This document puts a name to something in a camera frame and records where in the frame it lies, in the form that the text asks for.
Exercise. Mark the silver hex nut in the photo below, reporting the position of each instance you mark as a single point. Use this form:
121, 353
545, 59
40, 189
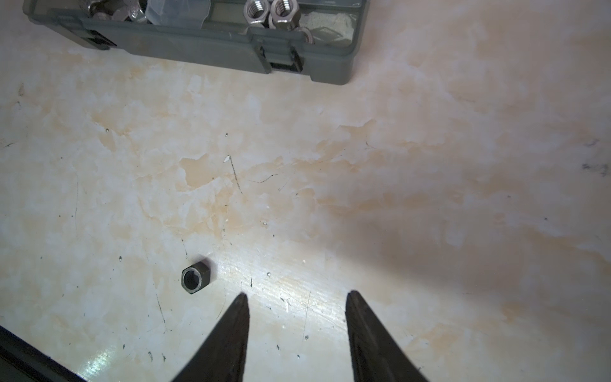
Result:
256, 13

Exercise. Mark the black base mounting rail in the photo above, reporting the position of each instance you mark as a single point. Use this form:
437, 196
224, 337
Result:
20, 361

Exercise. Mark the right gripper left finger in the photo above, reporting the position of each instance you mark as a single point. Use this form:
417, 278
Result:
222, 356

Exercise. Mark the black hex nut small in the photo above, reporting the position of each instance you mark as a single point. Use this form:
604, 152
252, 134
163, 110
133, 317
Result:
196, 277

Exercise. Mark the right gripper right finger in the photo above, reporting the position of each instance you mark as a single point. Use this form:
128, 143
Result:
374, 353

